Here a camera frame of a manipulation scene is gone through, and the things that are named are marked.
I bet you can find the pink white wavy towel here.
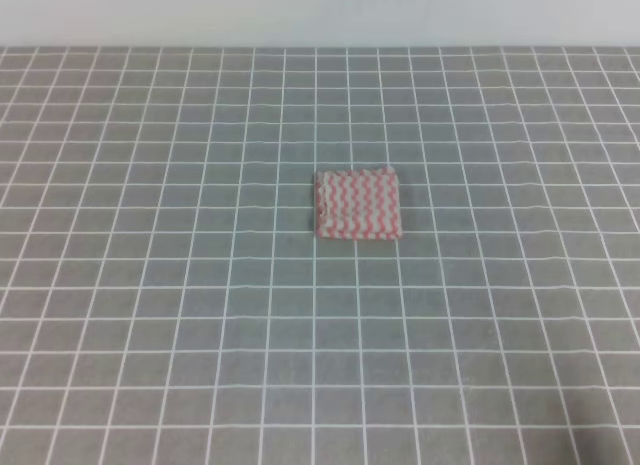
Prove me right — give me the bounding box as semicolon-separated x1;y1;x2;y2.
315;167;403;240

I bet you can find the grey checked tablecloth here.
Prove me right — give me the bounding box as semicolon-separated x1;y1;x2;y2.
1;47;639;464

